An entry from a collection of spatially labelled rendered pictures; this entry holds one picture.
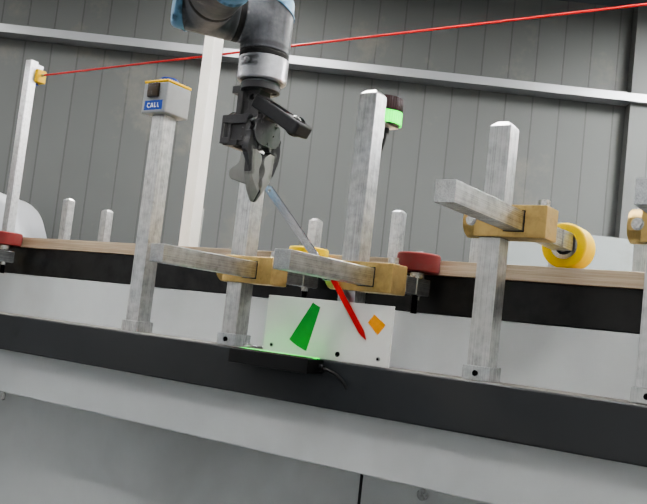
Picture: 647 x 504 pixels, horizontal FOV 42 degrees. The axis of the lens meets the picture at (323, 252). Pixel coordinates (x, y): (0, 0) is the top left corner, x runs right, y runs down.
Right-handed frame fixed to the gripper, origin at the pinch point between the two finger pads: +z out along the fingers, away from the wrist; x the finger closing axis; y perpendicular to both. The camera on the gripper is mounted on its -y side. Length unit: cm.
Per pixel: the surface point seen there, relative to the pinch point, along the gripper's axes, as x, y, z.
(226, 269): 2.6, 2.6, 13.8
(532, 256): -458, 122, -42
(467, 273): -27.3, -29.0, 9.2
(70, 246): -27, 83, 9
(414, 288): -20.0, -22.4, 13.1
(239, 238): -6.3, 8.2, 7.2
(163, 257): 18.0, 2.6, 13.6
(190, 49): -314, 339, -165
